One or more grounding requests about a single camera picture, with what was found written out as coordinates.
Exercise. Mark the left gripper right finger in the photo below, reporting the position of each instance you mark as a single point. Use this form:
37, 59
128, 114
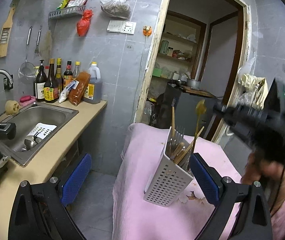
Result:
253, 218

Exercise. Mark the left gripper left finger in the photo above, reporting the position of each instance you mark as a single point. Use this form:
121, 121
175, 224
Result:
40, 210

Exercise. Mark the small gold spoon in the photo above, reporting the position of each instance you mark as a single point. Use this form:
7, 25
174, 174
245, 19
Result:
200, 110

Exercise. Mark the white perforated utensil holder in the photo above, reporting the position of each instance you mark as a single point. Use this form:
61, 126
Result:
168, 180

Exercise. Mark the purple banded wooden chopstick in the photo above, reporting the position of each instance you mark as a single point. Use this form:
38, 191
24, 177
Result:
179, 157

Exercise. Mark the person's right hand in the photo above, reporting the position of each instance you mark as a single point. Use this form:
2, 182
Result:
257, 168

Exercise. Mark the cream rubber gloves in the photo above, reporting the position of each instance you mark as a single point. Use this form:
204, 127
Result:
255, 91

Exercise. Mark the grey cabinet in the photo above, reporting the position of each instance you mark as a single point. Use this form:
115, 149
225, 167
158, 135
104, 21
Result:
185, 110

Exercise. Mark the steel sink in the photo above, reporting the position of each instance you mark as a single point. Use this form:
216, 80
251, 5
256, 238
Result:
35, 124

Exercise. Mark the steel pot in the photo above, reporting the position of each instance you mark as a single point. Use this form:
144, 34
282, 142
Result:
193, 84

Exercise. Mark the wooden storage shelf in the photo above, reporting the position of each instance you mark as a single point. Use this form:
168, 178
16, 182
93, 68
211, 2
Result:
180, 47

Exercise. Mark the orange sauce pouch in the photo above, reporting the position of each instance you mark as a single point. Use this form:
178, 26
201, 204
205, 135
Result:
77, 91

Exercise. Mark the dark soy sauce bottle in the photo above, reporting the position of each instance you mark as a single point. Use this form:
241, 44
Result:
51, 93

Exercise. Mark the green box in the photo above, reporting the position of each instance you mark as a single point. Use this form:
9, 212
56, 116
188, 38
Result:
157, 72

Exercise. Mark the large oil jug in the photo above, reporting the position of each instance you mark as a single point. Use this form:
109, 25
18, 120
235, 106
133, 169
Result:
93, 90

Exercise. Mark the steel strainer ladle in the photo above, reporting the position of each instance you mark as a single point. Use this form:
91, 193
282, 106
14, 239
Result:
26, 71

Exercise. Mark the hanging steel spatula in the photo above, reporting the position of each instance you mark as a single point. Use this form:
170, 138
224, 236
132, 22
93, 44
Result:
37, 48

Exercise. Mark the wooden grater paddle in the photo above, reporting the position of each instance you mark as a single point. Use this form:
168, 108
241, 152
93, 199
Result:
6, 31

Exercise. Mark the red plastic bag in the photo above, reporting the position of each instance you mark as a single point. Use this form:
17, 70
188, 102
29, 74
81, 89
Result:
83, 25

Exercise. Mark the clear bag of dried goods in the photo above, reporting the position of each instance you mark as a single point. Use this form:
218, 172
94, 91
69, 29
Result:
116, 8

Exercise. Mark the orange wall hook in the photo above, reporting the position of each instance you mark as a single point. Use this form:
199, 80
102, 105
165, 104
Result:
147, 31

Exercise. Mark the white wall socket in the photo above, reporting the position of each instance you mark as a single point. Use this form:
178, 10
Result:
123, 27

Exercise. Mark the grey wall shelf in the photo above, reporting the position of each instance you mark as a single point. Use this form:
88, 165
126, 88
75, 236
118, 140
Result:
67, 12

